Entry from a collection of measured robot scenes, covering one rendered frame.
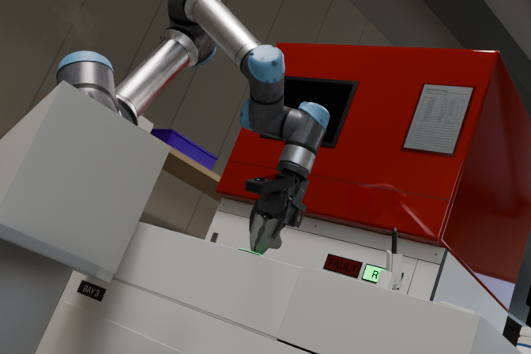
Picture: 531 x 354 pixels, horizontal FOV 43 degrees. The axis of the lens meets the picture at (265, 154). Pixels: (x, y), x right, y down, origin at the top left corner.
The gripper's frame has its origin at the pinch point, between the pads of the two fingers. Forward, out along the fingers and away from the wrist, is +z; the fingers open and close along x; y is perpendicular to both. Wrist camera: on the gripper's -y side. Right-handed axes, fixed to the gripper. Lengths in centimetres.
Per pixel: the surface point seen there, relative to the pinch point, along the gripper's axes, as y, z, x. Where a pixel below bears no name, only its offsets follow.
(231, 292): -4.0, 10.1, -1.2
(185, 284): -4.0, 11.4, 11.0
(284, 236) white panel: 58, -17, 35
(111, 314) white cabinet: -4.0, 22.9, 28.0
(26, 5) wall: 46, -97, 225
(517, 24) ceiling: 273, -240, 70
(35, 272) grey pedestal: -37.8, 20.3, 14.3
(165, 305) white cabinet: -4.0, 17.0, 13.9
